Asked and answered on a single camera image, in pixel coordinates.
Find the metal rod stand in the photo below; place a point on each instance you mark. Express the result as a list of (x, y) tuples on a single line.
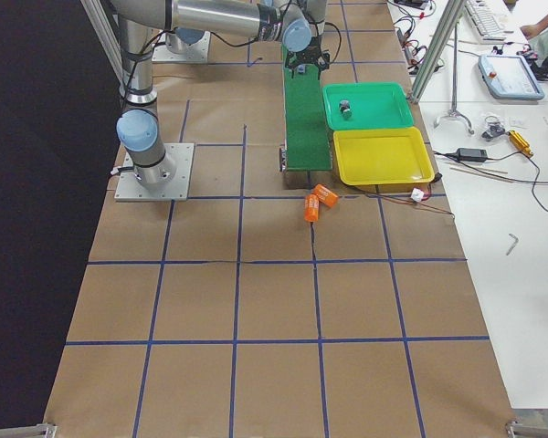
[(453, 113)]

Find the gold resistor block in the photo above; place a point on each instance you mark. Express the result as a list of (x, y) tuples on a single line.
[(521, 145)]

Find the black power adapter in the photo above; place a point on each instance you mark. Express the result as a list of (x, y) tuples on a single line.
[(471, 155)]

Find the teach pendant tablet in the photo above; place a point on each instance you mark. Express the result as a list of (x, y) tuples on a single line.
[(509, 77)]

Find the green plastic tray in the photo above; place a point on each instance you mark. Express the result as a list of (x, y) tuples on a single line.
[(375, 105)]

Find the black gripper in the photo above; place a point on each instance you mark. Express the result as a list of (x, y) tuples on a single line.
[(307, 57)]

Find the green push button moved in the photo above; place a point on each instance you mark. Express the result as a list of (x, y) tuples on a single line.
[(345, 109)]

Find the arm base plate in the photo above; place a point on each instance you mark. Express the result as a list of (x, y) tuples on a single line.
[(167, 181), (183, 46)]

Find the white keyboard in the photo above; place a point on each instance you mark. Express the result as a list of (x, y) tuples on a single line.
[(484, 23)]

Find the orange cylinder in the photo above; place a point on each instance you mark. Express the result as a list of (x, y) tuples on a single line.
[(325, 195), (311, 208)]

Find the aluminium frame post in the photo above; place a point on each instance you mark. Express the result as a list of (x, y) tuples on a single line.
[(445, 26)]

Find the green conveyor belt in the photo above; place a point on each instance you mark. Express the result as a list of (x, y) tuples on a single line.
[(306, 147)]

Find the allen key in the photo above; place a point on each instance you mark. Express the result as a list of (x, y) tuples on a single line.
[(514, 241)]

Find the yellow plastic tray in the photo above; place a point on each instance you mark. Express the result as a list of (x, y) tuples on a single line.
[(382, 156)]

